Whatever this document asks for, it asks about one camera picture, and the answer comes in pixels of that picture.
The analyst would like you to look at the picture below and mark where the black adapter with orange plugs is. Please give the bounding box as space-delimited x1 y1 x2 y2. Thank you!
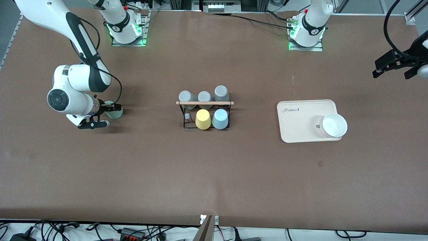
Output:
120 228 146 241

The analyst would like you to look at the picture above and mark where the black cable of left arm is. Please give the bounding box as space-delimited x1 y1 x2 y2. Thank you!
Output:
384 0 403 56

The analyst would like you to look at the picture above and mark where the looped black floor cable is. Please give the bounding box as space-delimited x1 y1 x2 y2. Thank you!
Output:
334 230 368 239

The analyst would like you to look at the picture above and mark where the brown camera post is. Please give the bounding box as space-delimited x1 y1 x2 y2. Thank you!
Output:
192 215 214 241

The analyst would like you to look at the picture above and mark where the tangled black floor cable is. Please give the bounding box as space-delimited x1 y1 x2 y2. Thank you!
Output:
33 219 81 241

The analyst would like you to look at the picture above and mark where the white bowl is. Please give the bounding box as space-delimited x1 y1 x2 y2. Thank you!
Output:
319 113 348 139

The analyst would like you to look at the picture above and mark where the long black table cable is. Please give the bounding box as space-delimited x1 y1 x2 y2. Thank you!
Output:
231 14 295 29

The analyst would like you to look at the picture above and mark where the mint green cup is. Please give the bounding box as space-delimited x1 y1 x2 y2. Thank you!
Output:
105 100 123 120

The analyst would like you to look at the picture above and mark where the black power plug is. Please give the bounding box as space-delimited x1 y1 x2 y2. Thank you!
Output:
9 233 36 241

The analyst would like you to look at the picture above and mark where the black wire cup rack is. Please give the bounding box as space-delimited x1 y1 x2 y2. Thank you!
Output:
176 100 234 130

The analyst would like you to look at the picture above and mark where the short black table cable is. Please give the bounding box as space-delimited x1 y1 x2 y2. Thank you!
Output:
264 10 291 21

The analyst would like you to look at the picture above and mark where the light blue cup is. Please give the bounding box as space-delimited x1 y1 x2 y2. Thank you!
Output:
212 109 229 130

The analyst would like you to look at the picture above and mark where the beige tray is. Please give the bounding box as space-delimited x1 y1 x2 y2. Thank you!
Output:
277 99 343 144

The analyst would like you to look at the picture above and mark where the yellow cup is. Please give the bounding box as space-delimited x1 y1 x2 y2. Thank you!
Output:
196 109 212 130

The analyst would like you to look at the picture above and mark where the grey cup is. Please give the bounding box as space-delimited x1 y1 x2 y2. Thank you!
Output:
198 91 213 109
179 90 198 110
214 85 230 102

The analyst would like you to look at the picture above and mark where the grey power strip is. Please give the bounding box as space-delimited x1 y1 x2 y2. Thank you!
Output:
202 0 241 13

